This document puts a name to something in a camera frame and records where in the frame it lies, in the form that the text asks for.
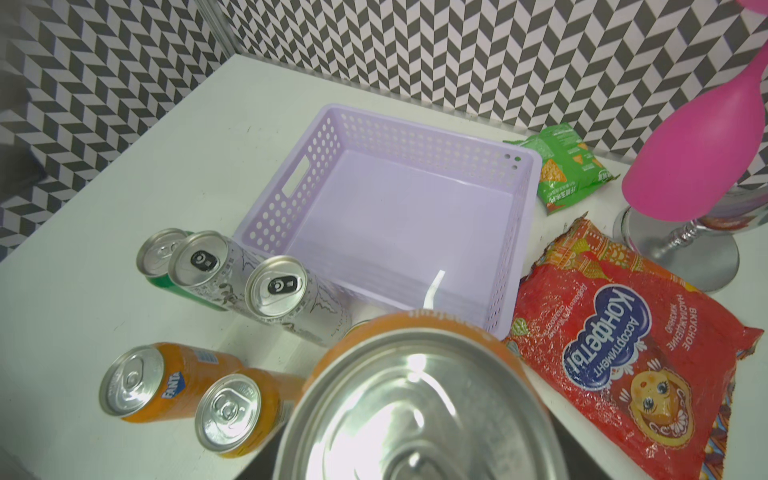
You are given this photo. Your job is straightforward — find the lavender plastic basket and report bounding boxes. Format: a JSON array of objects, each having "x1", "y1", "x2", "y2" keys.
[{"x1": 234, "y1": 104, "x2": 542, "y2": 339}]

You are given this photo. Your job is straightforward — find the white monster can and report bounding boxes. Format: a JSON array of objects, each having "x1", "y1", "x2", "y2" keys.
[
  {"x1": 245, "y1": 255, "x2": 352, "y2": 348},
  {"x1": 168, "y1": 231, "x2": 266, "y2": 319}
]

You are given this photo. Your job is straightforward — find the orange soda can back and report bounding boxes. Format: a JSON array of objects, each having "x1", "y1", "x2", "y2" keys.
[{"x1": 274, "y1": 310, "x2": 568, "y2": 479}]

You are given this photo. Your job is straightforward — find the orange schweppes can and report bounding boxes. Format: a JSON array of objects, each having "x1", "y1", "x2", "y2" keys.
[{"x1": 194, "y1": 368, "x2": 305, "y2": 458}]

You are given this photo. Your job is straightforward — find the green soda can silver top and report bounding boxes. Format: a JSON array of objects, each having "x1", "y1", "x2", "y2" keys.
[{"x1": 136, "y1": 228, "x2": 225, "y2": 312}]

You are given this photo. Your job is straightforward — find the orange fanta can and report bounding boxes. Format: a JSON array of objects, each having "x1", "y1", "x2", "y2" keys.
[{"x1": 98, "y1": 342, "x2": 245, "y2": 423}]

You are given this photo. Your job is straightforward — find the green snack packet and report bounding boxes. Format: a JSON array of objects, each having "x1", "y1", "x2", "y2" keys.
[{"x1": 505, "y1": 124, "x2": 618, "y2": 215}]

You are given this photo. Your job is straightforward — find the red candy bag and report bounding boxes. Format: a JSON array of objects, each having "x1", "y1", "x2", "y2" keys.
[{"x1": 505, "y1": 217, "x2": 762, "y2": 479}]

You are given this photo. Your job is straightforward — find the pink wine glass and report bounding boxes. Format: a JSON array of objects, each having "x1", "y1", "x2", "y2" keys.
[{"x1": 622, "y1": 1, "x2": 767, "y2": 222}]

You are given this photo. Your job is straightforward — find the chrome glass holder stand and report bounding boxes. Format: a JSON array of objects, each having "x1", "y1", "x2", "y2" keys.
[{"x1": 613, "y1": 185, "x2": 767, "y2": 292}]

